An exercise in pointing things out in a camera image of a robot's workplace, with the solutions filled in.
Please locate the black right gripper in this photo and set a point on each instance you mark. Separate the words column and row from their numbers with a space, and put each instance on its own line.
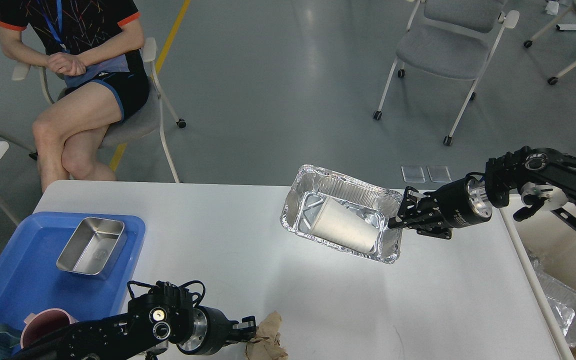
column 459, row 204

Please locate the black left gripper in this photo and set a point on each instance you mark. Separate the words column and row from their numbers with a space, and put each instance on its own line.
column 212, row 331

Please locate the brown paper napkin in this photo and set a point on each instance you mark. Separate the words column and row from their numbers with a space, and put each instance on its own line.
column 266, row 343

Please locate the white paper cup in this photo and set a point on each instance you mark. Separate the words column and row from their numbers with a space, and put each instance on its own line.
column 339, row 225

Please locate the square stainless steel tray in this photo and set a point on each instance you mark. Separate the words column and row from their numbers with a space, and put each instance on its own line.
column 94, row 248

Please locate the pink ceramic mug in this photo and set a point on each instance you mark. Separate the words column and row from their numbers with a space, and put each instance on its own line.
column 37, row 325

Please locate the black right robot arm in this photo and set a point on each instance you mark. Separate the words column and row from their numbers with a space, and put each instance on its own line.
column 545, row 178

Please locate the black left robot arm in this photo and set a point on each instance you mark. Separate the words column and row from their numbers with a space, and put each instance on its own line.
column 166, row 313

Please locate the left floor outlet cover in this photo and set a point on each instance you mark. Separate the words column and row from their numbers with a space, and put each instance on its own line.
column 413, row 174

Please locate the floor outlet cover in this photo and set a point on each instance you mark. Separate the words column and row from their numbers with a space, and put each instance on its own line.
column 413, row 174
column 439, row 173

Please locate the right floor outlet cover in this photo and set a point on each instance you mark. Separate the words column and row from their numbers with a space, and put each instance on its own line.
column 439, row 173

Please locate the white plastic bin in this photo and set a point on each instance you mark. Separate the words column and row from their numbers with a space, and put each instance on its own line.
column 554, row 242

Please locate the grey chair right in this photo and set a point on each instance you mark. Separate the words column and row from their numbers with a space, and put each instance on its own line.
column 448, row 53

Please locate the foil tray in bin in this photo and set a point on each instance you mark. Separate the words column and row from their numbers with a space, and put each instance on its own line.
column 561, row 299

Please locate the blue plastic tray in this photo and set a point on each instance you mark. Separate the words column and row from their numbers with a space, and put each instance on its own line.
column 30, row 281

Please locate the person in patterned shirt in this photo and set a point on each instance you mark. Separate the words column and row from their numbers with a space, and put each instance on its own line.
column 95, row 46

